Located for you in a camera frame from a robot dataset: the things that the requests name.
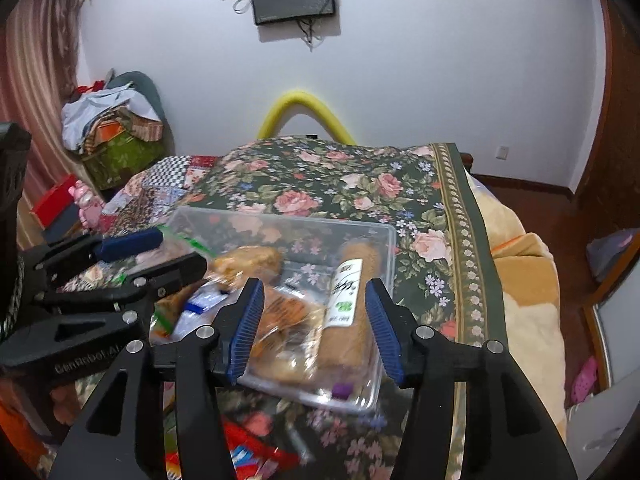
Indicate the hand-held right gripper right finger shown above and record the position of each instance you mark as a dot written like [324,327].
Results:
[382,330]

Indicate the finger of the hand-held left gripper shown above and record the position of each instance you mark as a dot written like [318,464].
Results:
[170,275]
[130,245]

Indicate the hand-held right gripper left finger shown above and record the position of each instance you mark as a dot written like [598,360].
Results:
[245,340]

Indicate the blue and white packet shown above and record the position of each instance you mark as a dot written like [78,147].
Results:
[205,302]

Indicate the clear bag of orange pastries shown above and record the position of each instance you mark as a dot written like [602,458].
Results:
[285,320]

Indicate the brown roll with white label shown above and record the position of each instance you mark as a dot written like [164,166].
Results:
[345,290]

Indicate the clear plastic container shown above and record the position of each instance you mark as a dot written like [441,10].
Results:
[320,230]

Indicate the pink toy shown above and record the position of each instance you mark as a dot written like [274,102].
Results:
[90,205]

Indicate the patchwork quilt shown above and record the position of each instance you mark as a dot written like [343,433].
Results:
[170,175]

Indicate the green printed bag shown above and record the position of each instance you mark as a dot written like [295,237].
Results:
[120,165]

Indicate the red box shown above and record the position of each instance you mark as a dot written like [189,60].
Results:
[55,200]

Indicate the red snack packet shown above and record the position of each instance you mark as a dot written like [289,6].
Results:
[250,450]

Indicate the patterned cloth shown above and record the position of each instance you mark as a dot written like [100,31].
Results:
[145,132]

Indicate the pile of clothes on chair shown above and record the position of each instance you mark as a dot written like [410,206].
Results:
[100,110]

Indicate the yellow fleece blanket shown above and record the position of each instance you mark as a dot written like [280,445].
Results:
[520,285]

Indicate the floral bedspread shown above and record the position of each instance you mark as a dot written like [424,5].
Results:
[350,185]

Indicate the grey-green chair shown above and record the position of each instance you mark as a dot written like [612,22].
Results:
[145,90]

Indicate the striped curtain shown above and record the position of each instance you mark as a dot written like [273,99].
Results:
[45,60]

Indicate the pink slipper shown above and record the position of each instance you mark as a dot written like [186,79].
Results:
[585,380]

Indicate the yellow foam tube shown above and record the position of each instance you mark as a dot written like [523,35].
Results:
[300,96]

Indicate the white appliance with stickers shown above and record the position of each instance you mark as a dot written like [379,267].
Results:
[600,435]

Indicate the grey cloth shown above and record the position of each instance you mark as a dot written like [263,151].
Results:
[612,255]

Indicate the wardrobe sliding door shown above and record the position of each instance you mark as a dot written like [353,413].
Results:
[625,335]

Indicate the wooden door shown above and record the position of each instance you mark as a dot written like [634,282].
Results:
[615,135]

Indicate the wall socket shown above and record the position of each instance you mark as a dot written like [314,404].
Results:
[502,152]

